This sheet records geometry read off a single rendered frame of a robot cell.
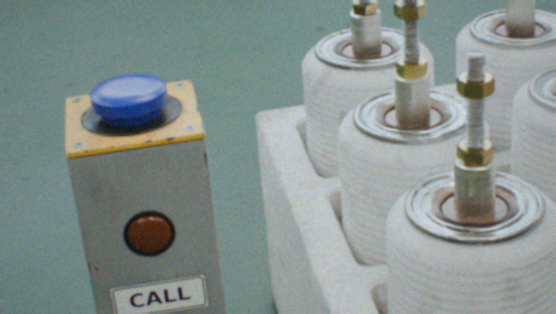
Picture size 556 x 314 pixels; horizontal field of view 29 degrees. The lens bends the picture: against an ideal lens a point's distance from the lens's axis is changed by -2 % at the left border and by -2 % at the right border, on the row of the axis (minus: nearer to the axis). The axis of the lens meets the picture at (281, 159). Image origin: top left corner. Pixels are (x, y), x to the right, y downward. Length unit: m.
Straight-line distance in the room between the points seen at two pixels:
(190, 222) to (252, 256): 0.46
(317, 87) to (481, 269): 0.26
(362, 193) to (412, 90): 0.07
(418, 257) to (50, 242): 0.59
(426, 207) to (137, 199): 0.15
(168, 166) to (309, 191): 0.22
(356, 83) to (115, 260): 0.25
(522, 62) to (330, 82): 0.14
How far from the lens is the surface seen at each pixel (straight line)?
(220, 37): 1.54
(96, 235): 0.56
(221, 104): 1.33
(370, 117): 0.68
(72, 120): 0.57
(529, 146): 0.70
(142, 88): 0.56
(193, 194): 0.55
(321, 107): 0.77
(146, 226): 0.56
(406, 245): 0.56
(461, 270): 0.55
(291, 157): 0.80
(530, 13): 0.81
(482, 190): 0.57
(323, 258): 0.68
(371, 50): 0.78
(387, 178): 0.65
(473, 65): 0.54
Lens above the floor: 0.55
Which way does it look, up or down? 28 degrees down
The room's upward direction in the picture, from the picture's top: 5 degrees counter-clockwise
